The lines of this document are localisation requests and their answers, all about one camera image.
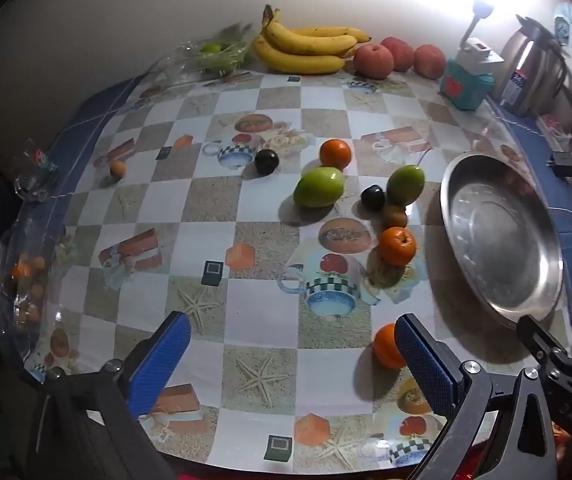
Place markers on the yellow banana bunch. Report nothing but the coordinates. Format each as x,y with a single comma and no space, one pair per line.
296,42

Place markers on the clear plastic container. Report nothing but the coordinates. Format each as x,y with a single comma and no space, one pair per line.
21,285

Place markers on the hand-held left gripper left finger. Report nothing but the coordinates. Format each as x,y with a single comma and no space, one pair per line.
158,360

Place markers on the checkered printed tablecloth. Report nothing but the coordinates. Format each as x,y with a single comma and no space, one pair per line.
266,310

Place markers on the black power adapter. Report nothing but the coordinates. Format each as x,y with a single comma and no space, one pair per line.
563,162

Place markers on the red apple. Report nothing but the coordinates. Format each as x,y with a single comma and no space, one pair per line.
400,50
430,61
373,60

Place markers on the red white plastic bag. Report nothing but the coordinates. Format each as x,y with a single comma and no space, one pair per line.
552,126

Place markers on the orange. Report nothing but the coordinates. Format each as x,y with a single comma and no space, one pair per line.
336,154
388,347
397,246

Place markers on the clear plastic bottle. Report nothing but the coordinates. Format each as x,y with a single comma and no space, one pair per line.
33,172

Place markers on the steel bowl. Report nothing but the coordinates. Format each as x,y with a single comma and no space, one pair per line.
506,240

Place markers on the green mango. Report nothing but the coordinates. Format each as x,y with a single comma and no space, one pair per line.
318,187
406,185

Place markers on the light blue cloth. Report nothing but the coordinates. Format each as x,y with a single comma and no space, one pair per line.
566,20

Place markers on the plastic bag of green fruit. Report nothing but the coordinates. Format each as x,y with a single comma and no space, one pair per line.
216,55

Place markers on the steel kettle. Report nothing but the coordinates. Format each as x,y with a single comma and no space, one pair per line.
531,65

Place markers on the dark plum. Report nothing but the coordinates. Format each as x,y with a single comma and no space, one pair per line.
372,198
267,162

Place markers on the white power strip lamp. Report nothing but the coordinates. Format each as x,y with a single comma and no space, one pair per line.
476,55

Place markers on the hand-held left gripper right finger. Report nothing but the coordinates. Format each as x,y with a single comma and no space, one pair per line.
423,360

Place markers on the brown kiwi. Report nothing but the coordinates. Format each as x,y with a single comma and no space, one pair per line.
396,217

